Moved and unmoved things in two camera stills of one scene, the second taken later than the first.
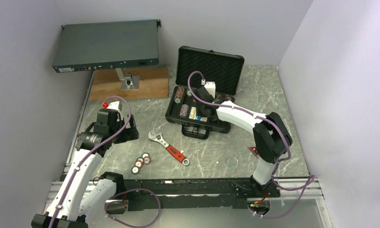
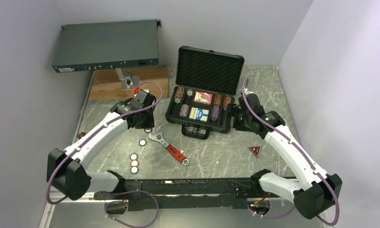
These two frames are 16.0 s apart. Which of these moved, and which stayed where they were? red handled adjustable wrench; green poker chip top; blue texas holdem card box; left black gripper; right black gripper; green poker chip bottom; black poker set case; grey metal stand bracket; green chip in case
Moved: right black gripper; left black gripper; green poker chip top
Stayed: black poker set case; green chip in case; grey metal stand bracket; red handled adjustable wrench; blue texas holdem card box; green poker chip bottom
